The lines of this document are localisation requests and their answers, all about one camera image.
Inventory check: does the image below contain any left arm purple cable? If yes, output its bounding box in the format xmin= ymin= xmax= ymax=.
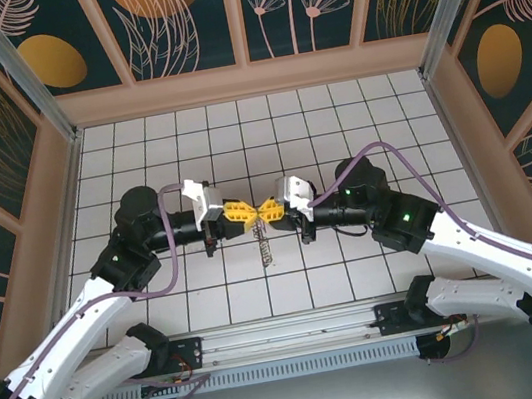
xmin=0 ymin=181 xmax=223 ymax=399

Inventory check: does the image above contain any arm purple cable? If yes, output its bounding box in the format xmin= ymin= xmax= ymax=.
xmin=0 ymin=181 xmax=223 ymax=399
xmin=301 ymin=117 xmax=532 ymax=381

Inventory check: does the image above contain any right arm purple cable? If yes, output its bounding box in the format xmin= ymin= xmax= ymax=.
xmin=301 ymin=117 xmax=532 ymax=381

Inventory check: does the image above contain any aluminium table side rail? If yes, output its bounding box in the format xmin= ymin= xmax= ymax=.
xmin=421 ymin=61 xmax=530 ymax=288
xmin=13 ymin=130 xmax=116 ymax=360

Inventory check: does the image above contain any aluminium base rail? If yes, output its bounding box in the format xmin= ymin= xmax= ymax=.
xmin=14 ymin=274 xmax=532 ymax=399

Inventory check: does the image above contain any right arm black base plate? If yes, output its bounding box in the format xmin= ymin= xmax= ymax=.
xmin=372 ymin=295 xmax=425 ymax=341

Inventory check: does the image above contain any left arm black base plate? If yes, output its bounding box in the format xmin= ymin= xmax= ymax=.
xmin=164 ymin=334 xmax=208 ymax=376

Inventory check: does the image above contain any slotted grey cable duct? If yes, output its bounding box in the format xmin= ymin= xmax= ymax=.
xmin=73 ymin=335 xmax=422 ymax=399

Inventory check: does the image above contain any small coloured wire bundle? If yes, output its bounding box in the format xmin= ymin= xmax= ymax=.
xmin=434 ymin=317 xmax=472 ymax=341
xmin=140 ymin=368 xmax=211 ymax=398

